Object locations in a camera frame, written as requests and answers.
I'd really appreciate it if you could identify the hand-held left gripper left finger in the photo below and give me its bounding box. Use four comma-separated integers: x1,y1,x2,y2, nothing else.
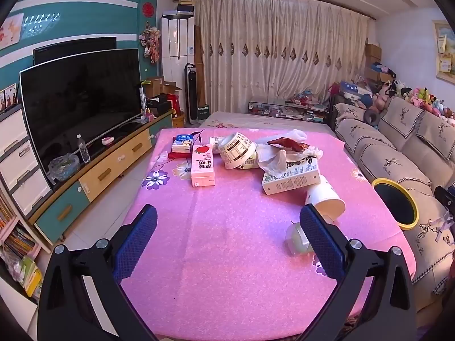
37,204,159,341

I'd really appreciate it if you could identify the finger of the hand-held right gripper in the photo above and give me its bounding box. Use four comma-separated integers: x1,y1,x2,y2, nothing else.
434,185,455,218

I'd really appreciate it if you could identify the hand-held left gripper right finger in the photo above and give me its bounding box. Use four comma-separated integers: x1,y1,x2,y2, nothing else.
297,203,417,341

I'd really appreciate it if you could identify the small clear plastic cup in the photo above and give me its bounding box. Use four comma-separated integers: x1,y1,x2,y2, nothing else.
285,220,315,256

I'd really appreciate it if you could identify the white paper cup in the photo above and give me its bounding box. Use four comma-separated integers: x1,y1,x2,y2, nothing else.
305,175,346,223

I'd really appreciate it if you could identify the dark bin with yellow rim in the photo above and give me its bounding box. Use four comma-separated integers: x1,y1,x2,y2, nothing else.
371,178,420,231

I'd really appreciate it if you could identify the white green drink carton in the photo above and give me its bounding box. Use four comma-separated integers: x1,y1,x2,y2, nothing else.
261,156,321,195

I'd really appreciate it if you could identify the pink strawberry milk carton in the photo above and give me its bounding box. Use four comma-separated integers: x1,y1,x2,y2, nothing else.
191,144,216,188

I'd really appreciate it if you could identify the red brown snack wrapper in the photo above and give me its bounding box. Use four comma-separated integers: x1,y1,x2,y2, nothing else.
266,137,310,154

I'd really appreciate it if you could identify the white green plastic bottle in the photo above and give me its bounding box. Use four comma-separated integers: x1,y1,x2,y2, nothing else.
235,149,261,170

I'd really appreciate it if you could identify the labelled paper noodle bowl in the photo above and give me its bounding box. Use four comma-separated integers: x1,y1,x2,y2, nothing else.
218,132,257,170

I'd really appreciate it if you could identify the purple ribbon cushion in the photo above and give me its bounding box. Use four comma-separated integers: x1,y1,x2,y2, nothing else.
419,209,455,247

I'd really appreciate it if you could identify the teal and yellow tv cabinet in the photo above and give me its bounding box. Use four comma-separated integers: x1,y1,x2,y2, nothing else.
28,108,175,246

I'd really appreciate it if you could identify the beige sofa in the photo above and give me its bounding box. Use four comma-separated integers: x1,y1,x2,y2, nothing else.
329,96,455,313

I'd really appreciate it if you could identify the pink floral tablecloth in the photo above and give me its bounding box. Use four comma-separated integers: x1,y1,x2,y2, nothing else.
119,128,418,341

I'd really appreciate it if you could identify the clear plastic bag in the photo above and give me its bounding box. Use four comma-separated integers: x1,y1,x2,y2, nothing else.
48,153,80,182

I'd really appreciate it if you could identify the pile of plush toys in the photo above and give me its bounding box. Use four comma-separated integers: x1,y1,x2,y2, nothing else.
329,62,455,125

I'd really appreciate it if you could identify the clear water bottle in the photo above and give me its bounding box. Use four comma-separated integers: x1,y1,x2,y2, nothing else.
76,134,90,164

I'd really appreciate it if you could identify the blue white small carton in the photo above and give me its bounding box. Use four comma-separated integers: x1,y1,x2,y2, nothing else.
171,134,194,153

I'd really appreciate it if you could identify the grey neck pillow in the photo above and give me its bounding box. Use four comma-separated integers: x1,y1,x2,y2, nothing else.
364,107,381,126

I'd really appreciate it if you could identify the bookshelf with books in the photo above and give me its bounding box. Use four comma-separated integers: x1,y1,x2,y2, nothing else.
0,185,47,299

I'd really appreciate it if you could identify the glass low table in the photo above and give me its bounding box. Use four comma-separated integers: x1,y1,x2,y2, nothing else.
248,96,329,123

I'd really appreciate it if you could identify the black box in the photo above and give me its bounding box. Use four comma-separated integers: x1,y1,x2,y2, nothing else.
147,94,171,114

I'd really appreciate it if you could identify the white floral bed sheet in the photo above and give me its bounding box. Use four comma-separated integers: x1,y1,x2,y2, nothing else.
202,111,333,132

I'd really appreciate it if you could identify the framed flower painting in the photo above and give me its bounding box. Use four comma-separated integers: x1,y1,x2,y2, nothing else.
432,19,455,86

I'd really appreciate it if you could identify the white drawer unit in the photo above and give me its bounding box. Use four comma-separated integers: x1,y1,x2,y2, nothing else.
0,105,52,217

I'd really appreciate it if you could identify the blue star pillow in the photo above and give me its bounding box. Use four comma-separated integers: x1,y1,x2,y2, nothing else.
339,81,367,95

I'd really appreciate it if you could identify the large black television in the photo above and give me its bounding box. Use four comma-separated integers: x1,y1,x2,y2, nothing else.
19,48,143,185

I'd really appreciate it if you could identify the black tower fan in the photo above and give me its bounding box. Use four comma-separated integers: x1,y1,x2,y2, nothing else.
184,63,198,124

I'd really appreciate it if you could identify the brown rolled mat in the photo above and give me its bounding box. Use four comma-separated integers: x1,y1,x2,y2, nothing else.
194,25,207,105

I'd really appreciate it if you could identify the framed photo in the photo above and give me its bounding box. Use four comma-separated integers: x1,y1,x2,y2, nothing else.
0,83,18,112

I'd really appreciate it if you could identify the beige patterned curtain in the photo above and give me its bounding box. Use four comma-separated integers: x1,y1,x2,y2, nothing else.
194,0,370,114

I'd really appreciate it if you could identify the white standing air conditioner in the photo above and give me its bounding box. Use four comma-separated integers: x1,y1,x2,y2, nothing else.
162,13,196,116

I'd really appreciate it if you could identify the smaller black television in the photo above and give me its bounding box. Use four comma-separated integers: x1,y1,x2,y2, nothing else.
33,36,117,66

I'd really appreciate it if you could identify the hanging flower wall decoration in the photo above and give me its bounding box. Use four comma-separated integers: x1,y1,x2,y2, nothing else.
139,21,161,64

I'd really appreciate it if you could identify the wall poster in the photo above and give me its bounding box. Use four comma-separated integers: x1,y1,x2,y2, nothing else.
0,12,25,50

